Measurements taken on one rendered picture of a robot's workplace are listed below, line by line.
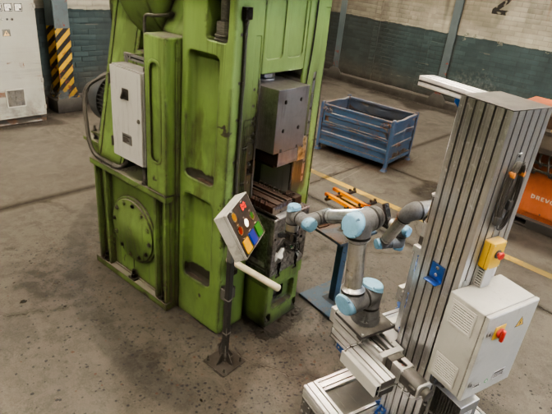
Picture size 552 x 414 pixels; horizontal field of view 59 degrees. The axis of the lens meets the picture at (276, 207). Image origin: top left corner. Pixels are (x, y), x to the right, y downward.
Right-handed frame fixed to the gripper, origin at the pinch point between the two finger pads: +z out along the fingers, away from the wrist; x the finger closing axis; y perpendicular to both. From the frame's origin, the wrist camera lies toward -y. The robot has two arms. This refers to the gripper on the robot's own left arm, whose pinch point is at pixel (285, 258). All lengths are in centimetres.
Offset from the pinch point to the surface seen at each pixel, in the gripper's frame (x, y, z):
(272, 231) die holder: 17.7, -44.6, 9.7
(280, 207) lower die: 27, -53, -2
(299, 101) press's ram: 34, -55, -74
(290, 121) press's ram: 28, -53, -62
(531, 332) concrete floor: 213, 46, 93
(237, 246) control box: -26.9, -8.3, -9.7
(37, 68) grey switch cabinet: -59, -574, 17
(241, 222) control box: -20.3, -18.6, -17.9
